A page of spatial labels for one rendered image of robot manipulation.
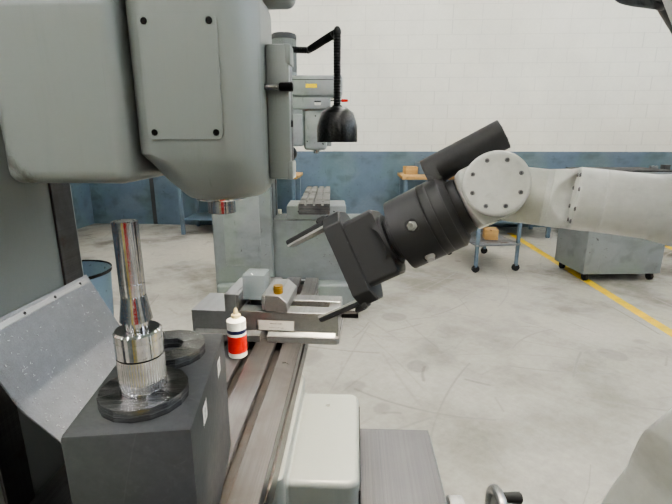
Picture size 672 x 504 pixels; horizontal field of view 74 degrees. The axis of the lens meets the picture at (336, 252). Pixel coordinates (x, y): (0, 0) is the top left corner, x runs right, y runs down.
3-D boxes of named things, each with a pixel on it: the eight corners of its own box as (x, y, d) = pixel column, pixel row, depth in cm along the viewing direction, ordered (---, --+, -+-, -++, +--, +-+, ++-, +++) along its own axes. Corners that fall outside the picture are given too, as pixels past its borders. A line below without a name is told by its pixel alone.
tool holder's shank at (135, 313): (145, 319, 48) (133, 216, 45) (159, 327, 46) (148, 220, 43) (115, 328, 46) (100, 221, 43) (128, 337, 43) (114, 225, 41)
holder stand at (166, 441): (231, 444, 68) (223, 323, 63) (206, 582, 47) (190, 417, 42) (150, 449, 67) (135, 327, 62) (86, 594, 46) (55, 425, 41)
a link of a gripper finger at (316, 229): (296, 246, 60) (334, 226, 58) (285, 247, 57) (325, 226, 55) (291, 236, 61) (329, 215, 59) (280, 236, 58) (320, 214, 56)
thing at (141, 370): (155, 368, 50) (150, 324, 49) (175, 384, 47) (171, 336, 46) (112, 385, 47) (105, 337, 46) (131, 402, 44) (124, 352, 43)
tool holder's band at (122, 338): (150, 324, 49) (149, 315, 49) (171, 336, 46) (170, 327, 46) (105, 337, 46) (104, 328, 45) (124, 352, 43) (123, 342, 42)
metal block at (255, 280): (270, 291, 110) (269, 268, 109) (264, 300, 105) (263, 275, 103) (250, 291, 111) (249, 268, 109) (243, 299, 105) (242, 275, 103)
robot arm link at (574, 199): (466, 215, 56) (584, 232, 52) (459, 212, 48) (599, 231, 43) (475, 164, 56) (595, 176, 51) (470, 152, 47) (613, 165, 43)
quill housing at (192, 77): (282, 188, 87) (276, 9, 79) (260, 203, 67) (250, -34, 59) (186, 188, 88) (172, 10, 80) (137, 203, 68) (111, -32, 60)
